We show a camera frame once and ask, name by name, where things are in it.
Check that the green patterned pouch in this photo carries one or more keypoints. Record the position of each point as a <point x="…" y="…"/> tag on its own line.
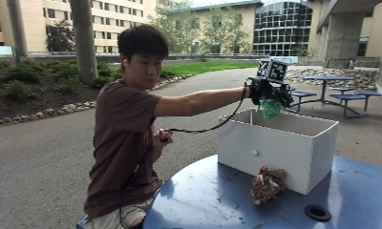
<point x="269" y="109"/>

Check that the blue picnic seat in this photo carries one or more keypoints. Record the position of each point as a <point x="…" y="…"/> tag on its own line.
<point x="347" y="97"/>
<point x="341" y="88"/>
<point x="303" y="94"/>
<point x="367" y="93"/>

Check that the white marker cube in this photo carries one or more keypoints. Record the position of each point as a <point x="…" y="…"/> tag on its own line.
<point x="272" y="70"/>

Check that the person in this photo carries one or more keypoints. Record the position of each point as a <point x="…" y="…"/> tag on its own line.
<point x="123" y="133"/>

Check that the round blue picnic table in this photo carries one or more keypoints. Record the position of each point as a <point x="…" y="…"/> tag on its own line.
<point x="324" y="83"/>

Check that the brown t-shirt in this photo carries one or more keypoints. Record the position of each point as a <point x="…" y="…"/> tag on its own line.
<point x="120" y="143"/>

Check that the pile of grey rocks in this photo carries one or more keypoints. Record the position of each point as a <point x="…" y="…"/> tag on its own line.
<point x="351" y="76"/>

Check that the white open box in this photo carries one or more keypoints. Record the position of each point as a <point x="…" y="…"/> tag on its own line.
<point x="284" y="152"/>

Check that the white round box knob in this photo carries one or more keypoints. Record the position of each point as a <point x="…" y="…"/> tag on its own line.
<point x="255" y="153"/>

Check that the green lawn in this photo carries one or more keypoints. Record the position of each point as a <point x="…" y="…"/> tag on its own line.
<point x="207" y="67"/>

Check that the dark glass building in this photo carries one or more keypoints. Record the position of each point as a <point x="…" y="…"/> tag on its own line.
<point x="283" y="28"/>

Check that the white earbud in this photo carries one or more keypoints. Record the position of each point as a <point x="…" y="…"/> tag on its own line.
<point x="124" y="63"/>

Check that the grey concrete building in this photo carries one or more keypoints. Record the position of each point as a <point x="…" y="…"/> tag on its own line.
<point x="347" y="28"/>

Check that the row of border stones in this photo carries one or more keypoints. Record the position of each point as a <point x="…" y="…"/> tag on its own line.
<point x="51" y="112"/>

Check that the brown speckled crumpled bag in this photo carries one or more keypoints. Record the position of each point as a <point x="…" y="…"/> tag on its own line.
<point x="265" y="187"/>

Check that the beige shorts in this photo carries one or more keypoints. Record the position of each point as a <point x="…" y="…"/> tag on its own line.
<point x="113" y="218"/>

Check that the thick grey tree trunk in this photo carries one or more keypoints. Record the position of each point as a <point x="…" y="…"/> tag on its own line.
<point x="83" y="41"/>

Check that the green shrubs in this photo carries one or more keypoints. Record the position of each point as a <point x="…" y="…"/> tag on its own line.
<point x="29" y="76"/>

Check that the beige building with windows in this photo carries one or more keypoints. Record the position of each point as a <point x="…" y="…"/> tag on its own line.
<point x="109" y="22"/>

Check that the thin grey tree trunk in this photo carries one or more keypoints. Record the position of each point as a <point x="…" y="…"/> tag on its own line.
<point x="16" y="28"/>

